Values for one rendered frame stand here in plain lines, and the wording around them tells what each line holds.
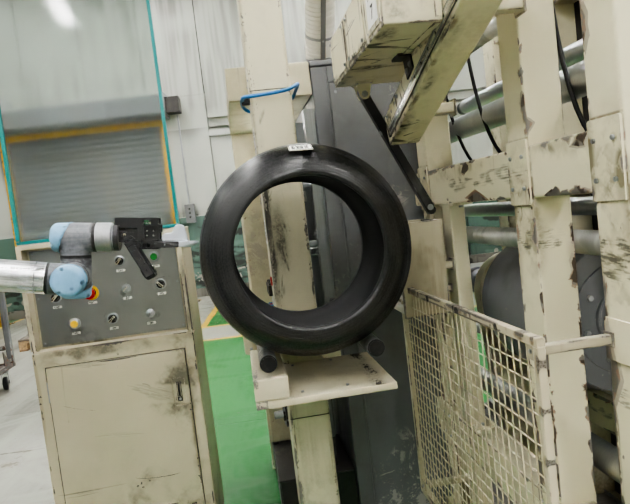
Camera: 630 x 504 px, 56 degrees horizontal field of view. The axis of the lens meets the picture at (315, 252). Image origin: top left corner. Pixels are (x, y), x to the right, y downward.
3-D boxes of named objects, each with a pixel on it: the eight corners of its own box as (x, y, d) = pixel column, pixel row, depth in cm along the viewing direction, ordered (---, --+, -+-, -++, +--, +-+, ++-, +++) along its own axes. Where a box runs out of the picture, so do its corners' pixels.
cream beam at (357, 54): (333, 89, 184) (327, 40, 183) (411, 81, 187) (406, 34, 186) (380, 26, 124) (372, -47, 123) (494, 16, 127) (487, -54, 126)
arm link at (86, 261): (56, 301, 146) (55, 256, 145) (62, 296, 156) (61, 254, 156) (90, 300, 148) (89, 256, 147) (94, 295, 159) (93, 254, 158)
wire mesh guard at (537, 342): (420, 490, 200) (398, 284, 195) (426, 489, 200) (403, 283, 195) (570, 707, 111) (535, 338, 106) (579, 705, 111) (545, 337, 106)
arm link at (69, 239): (57, 254, 157) (56, 222, 156) (100, 254, 158) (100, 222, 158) (48, 255, 149) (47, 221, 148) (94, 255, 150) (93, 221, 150)
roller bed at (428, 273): (389, 309, 205) (380, 223, 203) (430, 304, 207) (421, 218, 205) (405, 319, 186) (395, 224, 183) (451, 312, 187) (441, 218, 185)
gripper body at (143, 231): (160, 217, 152) (111, 217, 150) (161, 251, 153) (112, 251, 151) (164, 217, 160) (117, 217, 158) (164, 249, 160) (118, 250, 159)
